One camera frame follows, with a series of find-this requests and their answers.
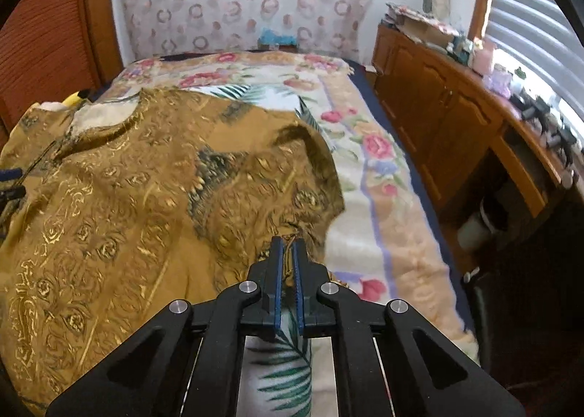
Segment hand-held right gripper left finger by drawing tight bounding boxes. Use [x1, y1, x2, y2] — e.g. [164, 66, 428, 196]
[46, 237, 284, 417]

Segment wooden cabinet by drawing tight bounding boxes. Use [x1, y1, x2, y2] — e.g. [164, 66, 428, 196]
[372, 22, 576, 235]

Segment lilac container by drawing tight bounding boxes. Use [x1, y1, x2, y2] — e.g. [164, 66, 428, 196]
[486, 68, 514, 96]

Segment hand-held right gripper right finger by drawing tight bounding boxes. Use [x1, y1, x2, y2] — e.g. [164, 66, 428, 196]
[293, 238, 525, 417]

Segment white bin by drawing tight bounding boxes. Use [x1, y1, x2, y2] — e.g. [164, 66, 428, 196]
[456, 212, 491, 249]

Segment yellow plush toy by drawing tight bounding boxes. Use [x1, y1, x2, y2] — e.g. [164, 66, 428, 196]
[61, 89, 89, 108]

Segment golden patterned garment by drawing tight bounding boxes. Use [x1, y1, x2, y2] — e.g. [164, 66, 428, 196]
[0, 88, 345, 411]

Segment blue cloth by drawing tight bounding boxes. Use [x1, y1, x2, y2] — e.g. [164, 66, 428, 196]
[258, 29, 297, 50]

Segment floral blanket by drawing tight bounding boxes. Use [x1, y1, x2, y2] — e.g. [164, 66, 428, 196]
[107, 51, 480, 354]

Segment pink bottle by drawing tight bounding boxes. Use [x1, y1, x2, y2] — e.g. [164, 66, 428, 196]
[472, 40, 496, 71]

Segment black chair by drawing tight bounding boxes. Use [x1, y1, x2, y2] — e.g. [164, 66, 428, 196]
[463, 266, 584, 399]

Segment palm leaf print sheet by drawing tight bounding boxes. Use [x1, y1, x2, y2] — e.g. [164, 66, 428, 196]
[201, 83, 327, 417]

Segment wooden louvered wardrobe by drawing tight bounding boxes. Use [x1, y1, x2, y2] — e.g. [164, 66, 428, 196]
[0, 0, 124, 144]

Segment beige pillow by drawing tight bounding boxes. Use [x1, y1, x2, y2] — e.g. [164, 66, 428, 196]
[39, 100, 133, 135]

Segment cardboard box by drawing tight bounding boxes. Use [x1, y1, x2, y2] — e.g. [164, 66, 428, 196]
[385, 2, 457, 48]

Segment dark blue mattress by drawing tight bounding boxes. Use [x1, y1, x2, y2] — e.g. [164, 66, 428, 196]
[342, 57, 473, 331]

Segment white window blinds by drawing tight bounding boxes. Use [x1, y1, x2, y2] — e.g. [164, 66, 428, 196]
[484, 0, 584, 126]

